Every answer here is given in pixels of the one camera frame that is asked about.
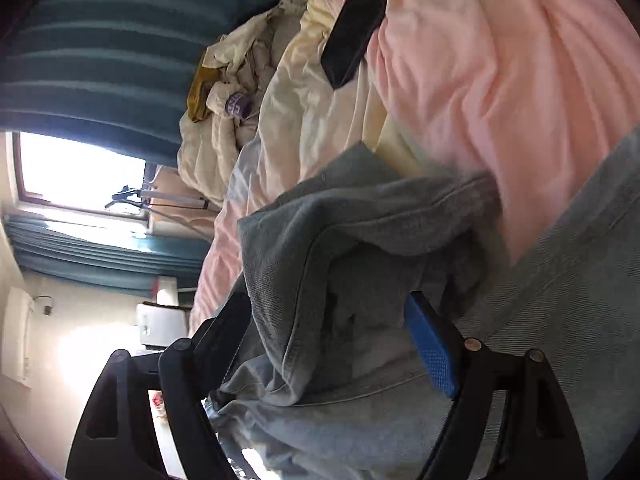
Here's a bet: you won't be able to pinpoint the pink bed sheet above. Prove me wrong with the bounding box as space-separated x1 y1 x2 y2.
189 0 640 321

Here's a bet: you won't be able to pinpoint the light blue denim jeans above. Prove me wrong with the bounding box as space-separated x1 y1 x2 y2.
204 130 640 480

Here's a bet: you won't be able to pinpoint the teal curtain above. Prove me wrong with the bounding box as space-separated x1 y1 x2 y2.
0 0 301 166

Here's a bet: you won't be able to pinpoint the white air conditioner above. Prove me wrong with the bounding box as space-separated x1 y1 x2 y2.
0 286 34 389

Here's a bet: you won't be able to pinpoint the window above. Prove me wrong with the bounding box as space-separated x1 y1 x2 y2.
15 131 151 218

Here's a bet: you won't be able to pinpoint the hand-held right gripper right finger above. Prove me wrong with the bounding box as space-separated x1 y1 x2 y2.
404 290 590 480

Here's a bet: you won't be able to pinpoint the cream yellow blanket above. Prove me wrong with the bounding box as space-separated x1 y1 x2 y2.
179 0 401 206

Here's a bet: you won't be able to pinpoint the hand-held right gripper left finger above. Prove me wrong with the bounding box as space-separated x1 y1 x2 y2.
65 290 253 480

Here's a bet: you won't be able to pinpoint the mustard yellow cloth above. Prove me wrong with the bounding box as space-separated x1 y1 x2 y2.
187 50 221 122

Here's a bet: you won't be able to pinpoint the white cabinet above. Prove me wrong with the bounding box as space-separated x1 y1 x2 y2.
136 301 194 351

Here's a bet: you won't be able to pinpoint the black smartphone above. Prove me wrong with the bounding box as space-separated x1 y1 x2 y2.
320 0 387 90

